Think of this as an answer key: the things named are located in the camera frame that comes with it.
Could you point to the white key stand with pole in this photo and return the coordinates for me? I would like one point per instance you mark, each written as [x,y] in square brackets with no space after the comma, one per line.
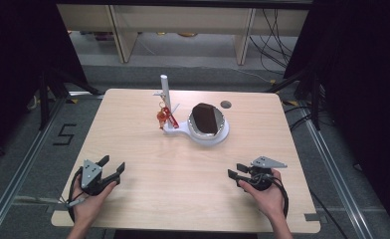
[167,86]

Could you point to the grey round table grommet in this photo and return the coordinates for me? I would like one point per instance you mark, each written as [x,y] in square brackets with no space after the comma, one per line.
[226,104]

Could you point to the black metal stand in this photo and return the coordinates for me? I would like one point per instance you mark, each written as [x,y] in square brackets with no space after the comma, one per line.
[315,99]
[44,99]

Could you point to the aluminium floor rail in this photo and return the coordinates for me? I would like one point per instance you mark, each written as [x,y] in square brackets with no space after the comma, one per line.
[335,172]
[20,169]

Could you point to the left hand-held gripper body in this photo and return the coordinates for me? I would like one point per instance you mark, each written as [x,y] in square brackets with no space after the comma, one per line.
[91,176]

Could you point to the silver white bowl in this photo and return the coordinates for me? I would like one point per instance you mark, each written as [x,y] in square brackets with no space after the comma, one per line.
[221,120]

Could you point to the person's right hand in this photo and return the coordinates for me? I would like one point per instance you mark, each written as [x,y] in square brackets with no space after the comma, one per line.
[266,202]

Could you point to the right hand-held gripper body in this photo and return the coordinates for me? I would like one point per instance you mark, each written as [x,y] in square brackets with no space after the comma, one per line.
[264,179]

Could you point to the person's left hand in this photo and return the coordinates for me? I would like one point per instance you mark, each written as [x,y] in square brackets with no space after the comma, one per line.
[90,205]

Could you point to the brown leather key pouch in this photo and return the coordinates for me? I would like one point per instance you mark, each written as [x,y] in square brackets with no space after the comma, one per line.
[205,118]

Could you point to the beige wooden bench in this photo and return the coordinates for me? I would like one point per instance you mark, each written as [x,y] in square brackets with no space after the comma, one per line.
[183,20]

